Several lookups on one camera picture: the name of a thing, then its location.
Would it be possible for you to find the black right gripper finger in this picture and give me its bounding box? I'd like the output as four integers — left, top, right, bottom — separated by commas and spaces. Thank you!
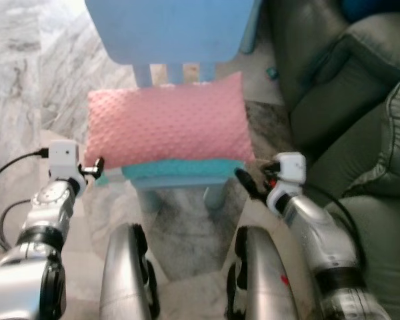
235, 167, 261, 201

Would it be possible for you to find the pink dotted pillow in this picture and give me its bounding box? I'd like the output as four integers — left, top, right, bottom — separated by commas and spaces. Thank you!
85, 71, 255, 169

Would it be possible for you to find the grey-green leather sofa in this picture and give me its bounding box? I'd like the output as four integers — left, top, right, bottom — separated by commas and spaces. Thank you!
263, 0, 400, 320

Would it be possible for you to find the teal fuzzy seat cushion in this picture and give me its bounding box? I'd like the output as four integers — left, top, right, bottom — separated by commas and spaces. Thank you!
95, 159, 246, 187

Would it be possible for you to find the silver robot right leg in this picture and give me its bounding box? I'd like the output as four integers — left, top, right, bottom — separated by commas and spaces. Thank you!
227, 225, 314, 320

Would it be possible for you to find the silver robot leg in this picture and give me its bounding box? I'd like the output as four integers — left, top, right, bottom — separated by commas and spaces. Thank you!
227, 225, 314, 320
99, 223, 161, 320

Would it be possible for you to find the silver robot left leg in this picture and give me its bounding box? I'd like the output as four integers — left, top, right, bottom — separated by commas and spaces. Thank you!
99, 223, 161, 320

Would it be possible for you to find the light blue chair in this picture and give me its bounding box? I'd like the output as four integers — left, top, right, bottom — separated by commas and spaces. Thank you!
85, 0, 262, 211

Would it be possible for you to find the dark blue object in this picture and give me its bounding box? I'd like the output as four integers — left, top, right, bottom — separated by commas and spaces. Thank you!
341, 0, 400, 22

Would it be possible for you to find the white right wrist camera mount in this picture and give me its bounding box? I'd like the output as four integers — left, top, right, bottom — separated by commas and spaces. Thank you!
275, 153, 306, 184

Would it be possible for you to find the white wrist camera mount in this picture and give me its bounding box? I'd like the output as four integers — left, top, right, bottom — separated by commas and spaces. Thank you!
48, 140, 79, 177
275, 153, 306, 184

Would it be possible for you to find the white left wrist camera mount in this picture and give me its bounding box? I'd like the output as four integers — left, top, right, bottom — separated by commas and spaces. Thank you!
48, 140, 79, 177

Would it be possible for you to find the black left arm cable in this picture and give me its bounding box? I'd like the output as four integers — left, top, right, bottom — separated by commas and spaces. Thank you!
0, 149, 50, 253

